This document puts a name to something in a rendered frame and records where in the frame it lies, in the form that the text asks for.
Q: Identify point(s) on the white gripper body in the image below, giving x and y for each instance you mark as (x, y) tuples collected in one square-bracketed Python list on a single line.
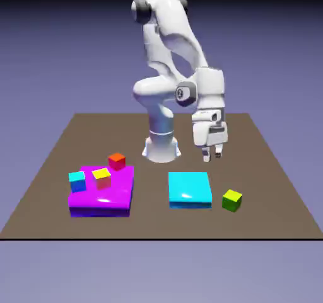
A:
[(204, 134)]

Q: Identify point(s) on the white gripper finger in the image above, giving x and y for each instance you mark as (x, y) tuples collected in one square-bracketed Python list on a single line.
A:
[(218, 150), (206, 154)]

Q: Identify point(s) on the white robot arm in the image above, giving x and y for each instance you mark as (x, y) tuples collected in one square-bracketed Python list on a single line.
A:
[(161, 56)]

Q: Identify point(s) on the small green cube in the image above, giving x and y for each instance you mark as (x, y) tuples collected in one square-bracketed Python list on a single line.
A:
[(232, 200)]

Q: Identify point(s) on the small red cube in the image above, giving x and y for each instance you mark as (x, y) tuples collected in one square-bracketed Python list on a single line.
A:
[(117, 161)]

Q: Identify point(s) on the small yellow cube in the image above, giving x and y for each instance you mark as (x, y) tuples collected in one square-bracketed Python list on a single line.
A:
[(102, 178)]

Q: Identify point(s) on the small blue cube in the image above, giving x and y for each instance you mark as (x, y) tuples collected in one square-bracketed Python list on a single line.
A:
[(77, 181)]

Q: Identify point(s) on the large cyan box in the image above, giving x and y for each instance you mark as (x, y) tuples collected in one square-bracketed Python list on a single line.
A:
[(189, 189)]

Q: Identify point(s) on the large magenta box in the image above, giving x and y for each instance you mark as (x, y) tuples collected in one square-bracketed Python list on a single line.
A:
[(106, 197)]

